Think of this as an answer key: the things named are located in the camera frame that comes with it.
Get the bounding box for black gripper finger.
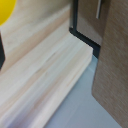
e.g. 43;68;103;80
0;31;6;72

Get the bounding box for brown drawer with shorter handle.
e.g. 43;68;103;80
92;0;128;128

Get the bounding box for yellow plastic bowl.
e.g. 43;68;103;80
0;0;18;27

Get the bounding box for brown drawer cabinet frame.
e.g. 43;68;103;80
68;0;102;60

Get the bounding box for brown drawer with longer handle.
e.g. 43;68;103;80
76;0;108;46

